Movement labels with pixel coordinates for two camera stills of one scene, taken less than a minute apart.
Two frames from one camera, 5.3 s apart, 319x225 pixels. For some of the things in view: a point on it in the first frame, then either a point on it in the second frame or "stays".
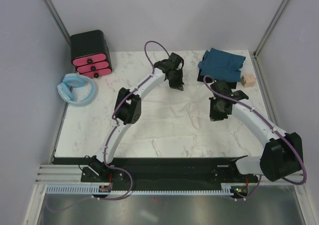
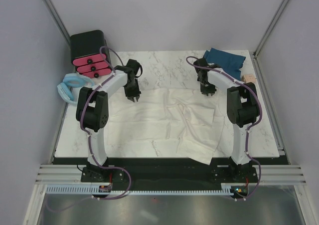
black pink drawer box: x=90 y=54 stays
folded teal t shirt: x=222 y=65 stays
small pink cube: x=248 y=80 stays
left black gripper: x=178 y=85 → x=136 y=94
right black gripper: x=214 y=116 → x=206 y=91
